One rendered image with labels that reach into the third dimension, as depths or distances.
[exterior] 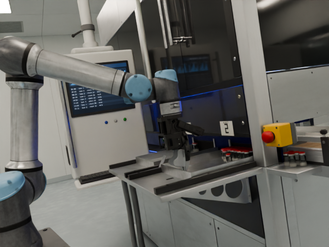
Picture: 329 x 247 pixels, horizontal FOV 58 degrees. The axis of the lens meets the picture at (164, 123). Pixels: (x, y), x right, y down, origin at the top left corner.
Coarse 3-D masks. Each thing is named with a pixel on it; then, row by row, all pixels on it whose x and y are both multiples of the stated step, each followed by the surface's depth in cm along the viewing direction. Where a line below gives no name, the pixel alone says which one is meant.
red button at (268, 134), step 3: (264, 132) 96; (267, 132) 95; (270, 132) 95; (261, 135) 97; (264, 135) 96; (267, 135) 95; (270, 135) 95; (273, 135) 95; (264, 138) 96; (267, 138) 95; (270, 138) 94; (273, 138) 95; (264, 141) 96; (267, 141) 95; (270, 141) 95
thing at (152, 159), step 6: (168, 150) 161; (192, 150) 165; (204, 150) 140; (210, 150) 141; (138, 156) 154; (144, 156) 155; (150, 156) 156; (156, 156) 158; (162, 156) 159; (168, 156) 158; (138, 162) 150; (144, 162) 141; (150, 162) 133; (156, 162) 130
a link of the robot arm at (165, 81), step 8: (160, 72) 99; (168, 72) 98; (160, 80) 99; (168, 80) 98; (176, 80) 100; (160, 88) 98; (168, 88) 99; (176, 88) 100; (160, 96) 100; (168, 96) 99; (176, 96) 100
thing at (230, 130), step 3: (222, 123) 122; (228, 123) 118; (231, 123) 117; (222, 126) 123; (225, 126) 121; (228, 126) 119; (231, 126) 117; (222, 129) 123; (228, 129) 119; (231, 129) 117; (222, 132) 123; (225, 132) 121; (231, 132) 118; (222, 135) 124; (225, 135) 122; (228, 135) 120; (231, 135) 118
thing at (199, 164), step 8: (208, 152) 131; (216, 152) 133; (192, 160) 128; (200, 160) 130; (208, 160) 131; (216, 160) 128; (240, 160) 107; (248, 160) 108; (168, 168) 115; (176, 168) 109; (192, 168) 120; (200, 168) 118; (208, 168) 101; (216, 168) 103; (224, 168) 104; (176, 176) 110; (184, 176) 104; (192, 176) 99
